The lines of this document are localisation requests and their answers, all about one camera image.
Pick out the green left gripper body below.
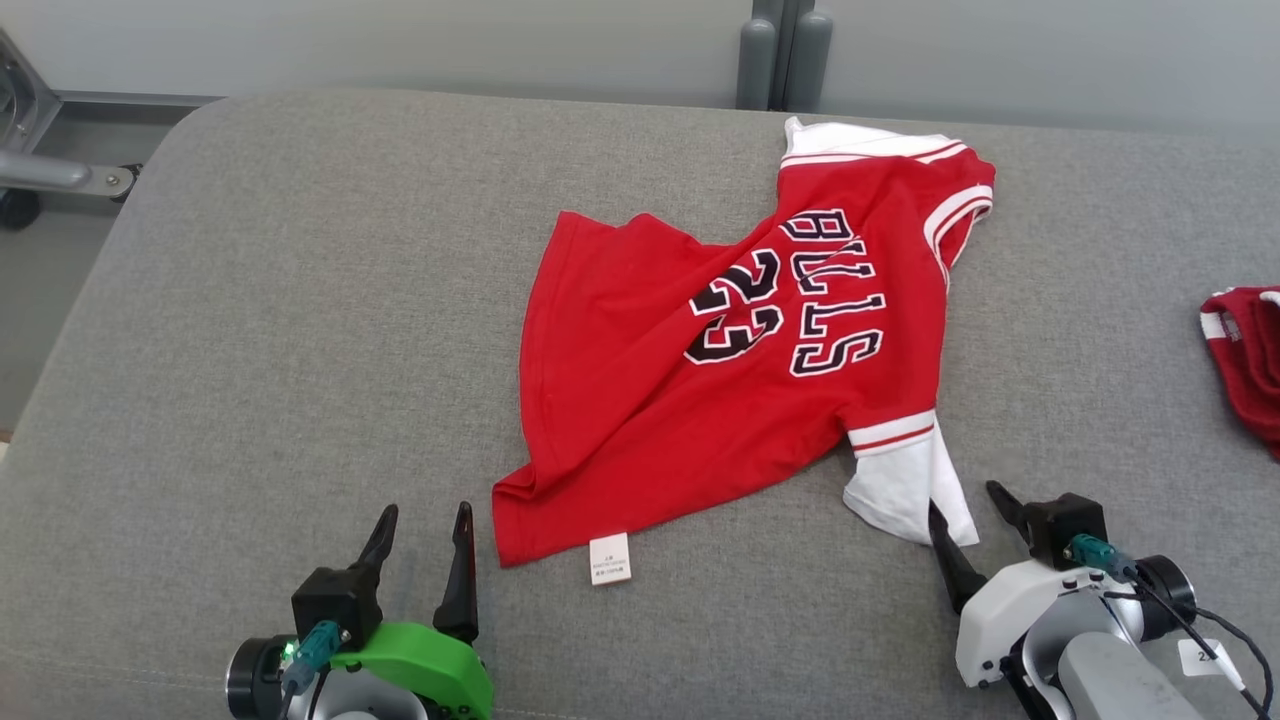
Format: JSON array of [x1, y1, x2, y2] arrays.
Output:
[[330, 622, 495, 720]]

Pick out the red white basketball jersey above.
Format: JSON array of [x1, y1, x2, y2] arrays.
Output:
[[491, 117, 997, 587]]

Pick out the grey vertical wall rail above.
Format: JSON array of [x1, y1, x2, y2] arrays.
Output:
[[750, 0, 817, 111]]

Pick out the white cable label tag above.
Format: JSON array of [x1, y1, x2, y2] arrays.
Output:
[[1178, 638, 1247, 692]]

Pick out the grey round post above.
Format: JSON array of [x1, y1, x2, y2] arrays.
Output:
[[786, 10, 834, 113], [737, 18, 778, 111]]

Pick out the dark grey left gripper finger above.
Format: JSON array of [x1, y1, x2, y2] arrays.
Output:
[[433, 501, 481, 645], [357, 503, 399, 601]]

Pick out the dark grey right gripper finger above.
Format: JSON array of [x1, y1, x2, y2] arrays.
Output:
[[986, 480, 1037, 542], [927, 500, 990, 615]]

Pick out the red shorts white stripe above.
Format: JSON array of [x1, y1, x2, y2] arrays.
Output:
[[1199, 286, 1280, 461]]

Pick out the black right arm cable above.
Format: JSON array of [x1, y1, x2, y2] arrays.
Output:
[[1065, 534, 1277, 717]]

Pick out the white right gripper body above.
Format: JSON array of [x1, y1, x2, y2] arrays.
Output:
[[955, 558, 1147, 690]]

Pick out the grey metal wheeled stand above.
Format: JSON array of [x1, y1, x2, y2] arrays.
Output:
[[0, 30, 223, 203]]

